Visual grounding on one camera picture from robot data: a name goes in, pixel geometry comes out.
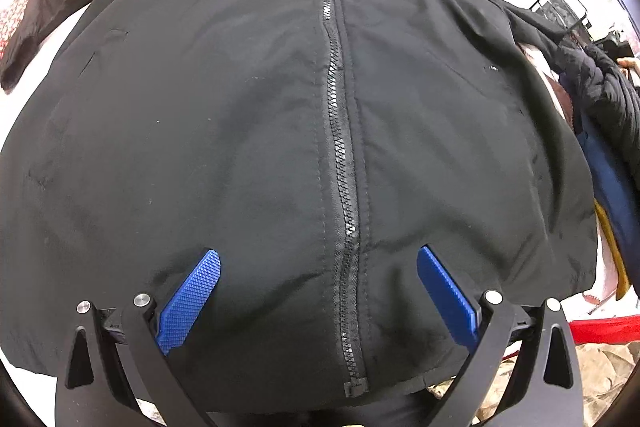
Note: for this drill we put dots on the black zip jacket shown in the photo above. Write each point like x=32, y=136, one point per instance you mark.
x=225, y=132

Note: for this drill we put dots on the navy garment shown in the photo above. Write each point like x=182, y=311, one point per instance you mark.
x=615, y=187

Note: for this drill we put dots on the red patterned cloth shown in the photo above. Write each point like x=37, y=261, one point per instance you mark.
x=20, y=7

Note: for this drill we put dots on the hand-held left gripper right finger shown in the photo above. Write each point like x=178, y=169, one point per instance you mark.
x=447, y=297

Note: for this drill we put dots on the dark cloth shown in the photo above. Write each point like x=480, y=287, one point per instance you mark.
x=390, y=412

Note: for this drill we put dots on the black ribbed garment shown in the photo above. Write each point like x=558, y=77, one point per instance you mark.
x=610, y=92

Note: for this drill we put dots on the red garment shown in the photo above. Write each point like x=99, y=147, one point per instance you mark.
x=610, y=332

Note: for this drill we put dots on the mustard cloth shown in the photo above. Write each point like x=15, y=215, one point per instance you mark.
x=607, y=232

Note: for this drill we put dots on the beige jacket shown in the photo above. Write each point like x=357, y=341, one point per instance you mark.
x=600, y=377

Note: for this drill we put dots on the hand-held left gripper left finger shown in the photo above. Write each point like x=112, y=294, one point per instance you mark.
x=187, y=302

